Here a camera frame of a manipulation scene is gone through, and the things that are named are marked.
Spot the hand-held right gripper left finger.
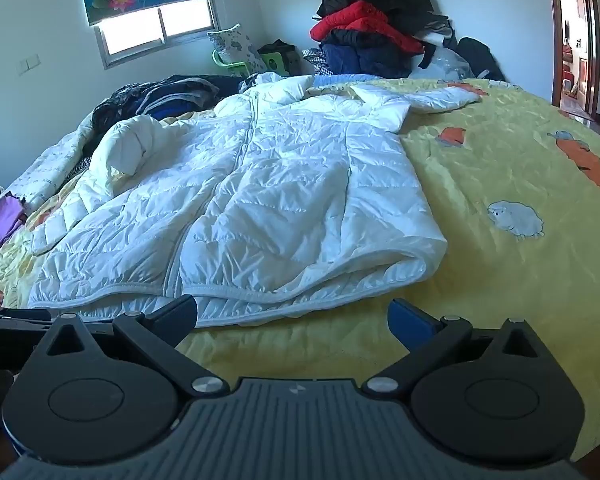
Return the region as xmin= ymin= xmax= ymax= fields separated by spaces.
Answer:
xmin=39 ymin=294 xmax=231 ymax=395

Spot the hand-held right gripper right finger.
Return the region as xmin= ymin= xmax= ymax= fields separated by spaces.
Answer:
xmin=362 ymin=298 xmax=556 ymax=395

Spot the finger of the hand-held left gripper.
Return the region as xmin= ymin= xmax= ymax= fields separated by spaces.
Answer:
xmin=0 ymin=331 xmax=45 ymax=372
xmin=0 ymin=307 xmax=56 ymax=332

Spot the white puffer jacket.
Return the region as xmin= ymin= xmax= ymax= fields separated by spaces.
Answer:
xmin=27 ymin=72 xmax=483 ymax=330

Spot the dark striped clothes pile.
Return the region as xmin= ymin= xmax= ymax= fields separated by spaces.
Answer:
xmin=91 ymin=74 xmax=243 ymax=133

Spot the yellow printed blanket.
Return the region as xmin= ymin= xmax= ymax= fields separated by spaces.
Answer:
xmin=0 ymin=75 xmax=600 ymax=466

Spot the purple cloth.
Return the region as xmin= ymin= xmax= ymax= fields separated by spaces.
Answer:
xmin=0 ymin=194 xmax=28 ymax=265

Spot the white floral quilt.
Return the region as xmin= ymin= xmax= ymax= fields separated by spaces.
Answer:
xmin=0 ymin=110 xmax=103 ymax=211

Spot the green chair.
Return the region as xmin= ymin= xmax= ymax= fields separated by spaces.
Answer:
xmin=211 ymin=49 xmax=253 ymax=78

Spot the light blue blanket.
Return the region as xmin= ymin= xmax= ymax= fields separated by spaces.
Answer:
xmin=310 ymin=72 xmax=381 ymax=88

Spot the clear plastic bag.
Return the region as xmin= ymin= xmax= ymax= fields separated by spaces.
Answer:
xmin=410 ymin=46 xmax=473 ymax=81

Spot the navy jacket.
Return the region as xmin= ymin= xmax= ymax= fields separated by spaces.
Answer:
xmin=320 ymin=30 xmax=416 ymax=80

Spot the green and black bag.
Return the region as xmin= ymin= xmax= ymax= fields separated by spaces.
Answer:
xmin=257 ymin=39 xmax=301 ymax=77

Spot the leaf print pillow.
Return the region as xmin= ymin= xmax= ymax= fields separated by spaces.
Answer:
xmin=207 ymin=23 xmax=268 ymax=78

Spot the black backpack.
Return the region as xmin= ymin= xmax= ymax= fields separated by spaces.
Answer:
xmin=455 ymin=36 xmax=506 ymax=82

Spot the checked cloth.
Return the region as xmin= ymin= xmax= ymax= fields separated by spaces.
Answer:
xmin=302 ymin=47 xmax=331 ymax=77

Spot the window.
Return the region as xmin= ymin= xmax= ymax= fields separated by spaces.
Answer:
xmin=94 ymin=0 xmax=221 ymax=70

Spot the red jacket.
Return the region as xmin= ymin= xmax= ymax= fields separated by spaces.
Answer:
xmin=310 ymin=0 xmax=426 ymax=56

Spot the wooden door frame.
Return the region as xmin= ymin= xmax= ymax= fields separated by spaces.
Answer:
xmin=545 ymin=0 xmax=600 ymax=126

